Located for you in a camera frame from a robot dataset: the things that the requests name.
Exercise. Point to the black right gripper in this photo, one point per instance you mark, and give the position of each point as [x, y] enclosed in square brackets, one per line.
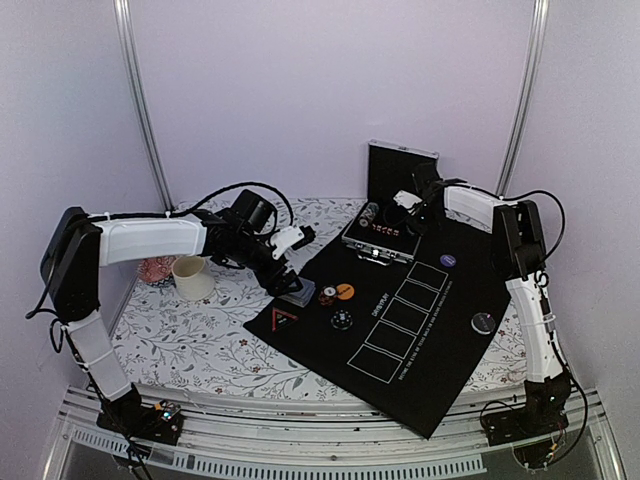
[417, 228]

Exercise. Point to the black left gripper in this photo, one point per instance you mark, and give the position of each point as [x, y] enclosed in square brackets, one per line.
[279, 287]

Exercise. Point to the blue playing card deck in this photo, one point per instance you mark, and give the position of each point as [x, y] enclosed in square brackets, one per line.
[302, 297]

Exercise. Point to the orange black chip stack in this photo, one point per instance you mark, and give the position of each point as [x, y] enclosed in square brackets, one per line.
[327, 295]

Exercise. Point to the purple small blind button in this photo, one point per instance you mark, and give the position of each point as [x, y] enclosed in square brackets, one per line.
[448, 261]

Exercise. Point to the orange big blind button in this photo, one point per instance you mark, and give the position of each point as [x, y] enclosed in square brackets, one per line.
[345, 291]

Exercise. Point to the black and green chip stack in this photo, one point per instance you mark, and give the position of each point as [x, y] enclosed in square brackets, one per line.
[341, 320]

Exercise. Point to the black white dealer button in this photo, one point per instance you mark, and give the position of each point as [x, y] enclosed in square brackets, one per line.
[483, 323]

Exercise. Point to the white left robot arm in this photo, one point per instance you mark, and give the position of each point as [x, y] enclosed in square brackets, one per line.
[84, 250]

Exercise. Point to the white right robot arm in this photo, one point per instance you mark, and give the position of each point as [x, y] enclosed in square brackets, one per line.
[518, 255]

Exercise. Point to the triangular all in button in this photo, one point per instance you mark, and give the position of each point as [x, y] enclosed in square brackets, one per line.
[281, 319]

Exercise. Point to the red dice row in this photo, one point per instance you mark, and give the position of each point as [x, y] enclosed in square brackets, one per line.
[385, 230]

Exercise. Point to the aluminium poker chip case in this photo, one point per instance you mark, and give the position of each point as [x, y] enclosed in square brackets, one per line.
[389, 170]

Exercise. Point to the cream cylindrical cup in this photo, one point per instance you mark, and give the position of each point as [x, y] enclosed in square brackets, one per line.
[192, 278]

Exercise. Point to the black poker table mat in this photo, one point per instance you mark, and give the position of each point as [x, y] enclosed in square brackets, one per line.
[411, 348]

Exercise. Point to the red patterned small bowl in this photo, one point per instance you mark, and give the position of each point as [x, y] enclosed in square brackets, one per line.
[156, 271]

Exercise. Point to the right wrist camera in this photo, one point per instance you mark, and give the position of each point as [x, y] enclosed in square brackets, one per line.
[406, 200]

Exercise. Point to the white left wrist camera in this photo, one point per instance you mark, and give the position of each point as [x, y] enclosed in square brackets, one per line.
[291, 237]

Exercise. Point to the front aluminium rail base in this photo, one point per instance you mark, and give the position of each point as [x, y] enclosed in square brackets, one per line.
[234, 437]

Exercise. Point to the right aluminium frame post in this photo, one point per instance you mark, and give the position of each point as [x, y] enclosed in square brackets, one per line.
[533, 57]

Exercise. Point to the aluminium frame post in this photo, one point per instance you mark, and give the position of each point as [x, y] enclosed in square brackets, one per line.
[125, 32]
[533, 57]

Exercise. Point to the left aluminium frame post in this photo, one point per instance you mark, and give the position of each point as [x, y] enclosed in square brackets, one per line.
[125, 32]

